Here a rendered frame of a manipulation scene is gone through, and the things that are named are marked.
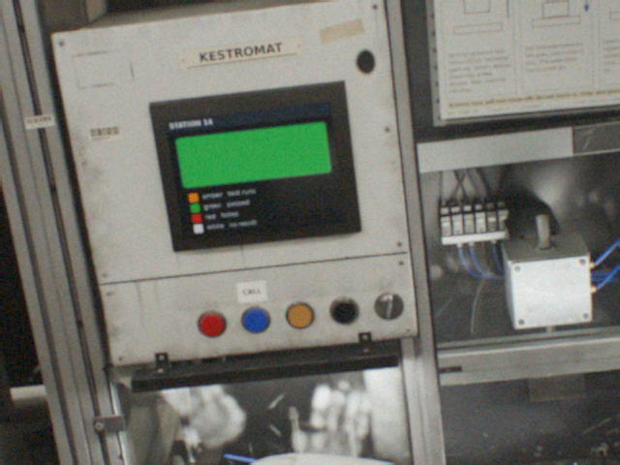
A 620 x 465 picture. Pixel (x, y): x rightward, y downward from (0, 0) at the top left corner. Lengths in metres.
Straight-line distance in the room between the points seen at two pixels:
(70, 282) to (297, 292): 0.31
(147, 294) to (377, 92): 0.41
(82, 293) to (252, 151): 0.32
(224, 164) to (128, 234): 0.17
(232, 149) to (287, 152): 0.07
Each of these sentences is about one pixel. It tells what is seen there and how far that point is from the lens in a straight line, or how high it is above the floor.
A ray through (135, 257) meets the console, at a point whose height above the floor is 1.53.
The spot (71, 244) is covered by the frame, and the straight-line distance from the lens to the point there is 1.62.
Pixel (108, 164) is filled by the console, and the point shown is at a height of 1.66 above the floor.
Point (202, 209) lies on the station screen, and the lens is 1.54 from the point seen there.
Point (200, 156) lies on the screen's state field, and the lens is 1.52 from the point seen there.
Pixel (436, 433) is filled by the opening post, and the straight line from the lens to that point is 1.69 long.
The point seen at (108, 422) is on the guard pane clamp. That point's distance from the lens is 1.71.
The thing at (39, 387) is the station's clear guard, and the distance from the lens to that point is 1.74.
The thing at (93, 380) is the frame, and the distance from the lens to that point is 1.70.
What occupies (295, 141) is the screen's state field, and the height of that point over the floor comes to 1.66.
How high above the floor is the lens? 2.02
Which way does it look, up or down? 18 degrees down
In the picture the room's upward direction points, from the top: 7 degrees counter-clockwise
